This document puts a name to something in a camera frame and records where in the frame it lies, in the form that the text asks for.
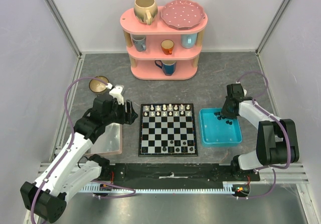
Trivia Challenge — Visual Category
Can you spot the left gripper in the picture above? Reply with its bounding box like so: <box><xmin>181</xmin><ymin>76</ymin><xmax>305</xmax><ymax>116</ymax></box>
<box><xmin>103</xmin><ymin>98</ymin><xmax>138</xmax><ymax>126</ymax></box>

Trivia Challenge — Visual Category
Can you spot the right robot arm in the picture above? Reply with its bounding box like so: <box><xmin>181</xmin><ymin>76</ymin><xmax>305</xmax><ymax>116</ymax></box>
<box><xmin>138</xmin><ymin>82</ymin><xmax>299</xmax><ymax>181</ymax></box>

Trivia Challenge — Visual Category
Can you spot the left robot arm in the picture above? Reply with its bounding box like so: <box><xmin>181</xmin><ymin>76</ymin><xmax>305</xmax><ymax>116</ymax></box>
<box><xmin>20</xmin><ymin>95</ymin><xmax>138</xmax><ymax>223</ymax></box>

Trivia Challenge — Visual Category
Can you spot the black white chess board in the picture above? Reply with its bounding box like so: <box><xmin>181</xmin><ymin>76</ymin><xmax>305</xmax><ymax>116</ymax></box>
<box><xmin>138</xmin><ymin>103</ymin><xmax>198</xmax><ymax>157</ymax></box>

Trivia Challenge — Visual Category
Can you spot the pink metal tray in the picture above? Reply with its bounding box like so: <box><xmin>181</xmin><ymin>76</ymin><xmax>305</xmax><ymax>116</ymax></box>
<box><xmin>84</xmin><ymin>123</ymin><xmax>122</xmax><ymax>157</ymax></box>

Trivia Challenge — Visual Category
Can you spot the blue plastic bin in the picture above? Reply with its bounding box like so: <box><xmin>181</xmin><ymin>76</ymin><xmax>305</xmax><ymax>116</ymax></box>
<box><xmin>199</xmin><ymin>108</ymin><xmax>243</xmax><ymax>148</ymax></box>

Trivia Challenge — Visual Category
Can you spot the brown ceramic bowl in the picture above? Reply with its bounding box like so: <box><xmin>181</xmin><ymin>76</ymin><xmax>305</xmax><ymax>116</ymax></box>
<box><xmin>89</xmin><ymin>76</ymin><xmax>109</xmax><ymax>94</ymax></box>

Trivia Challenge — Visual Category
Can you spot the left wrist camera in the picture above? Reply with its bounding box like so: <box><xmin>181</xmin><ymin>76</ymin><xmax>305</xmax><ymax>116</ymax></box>
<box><xmin>106</xmin><ymin>83</ymin><xmax>124</xmax><ymax>105</ymax></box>

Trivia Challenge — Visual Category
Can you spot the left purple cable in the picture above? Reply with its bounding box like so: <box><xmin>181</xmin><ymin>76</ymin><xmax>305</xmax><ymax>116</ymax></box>
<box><xmin>29</xmin><ymin>76</ymin><xmax>136</xmax><ymax>221</ymax></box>

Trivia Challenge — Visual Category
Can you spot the purple cable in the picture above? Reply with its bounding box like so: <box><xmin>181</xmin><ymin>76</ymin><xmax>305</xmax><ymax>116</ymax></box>
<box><xmin>235</xmin><ymin>71</ymin><xmax>294</xmax><ymax>200</ymax></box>
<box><xmin>29</xmin><ymin>76</ymin><xmax>136</xmax><ymax>221</ymax></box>

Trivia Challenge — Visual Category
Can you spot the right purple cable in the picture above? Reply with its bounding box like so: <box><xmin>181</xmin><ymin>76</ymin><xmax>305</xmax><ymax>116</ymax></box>
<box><xmin>235</xmin><ymin>71</ymin><xmax>294</xmax><ymax>200</ymax></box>

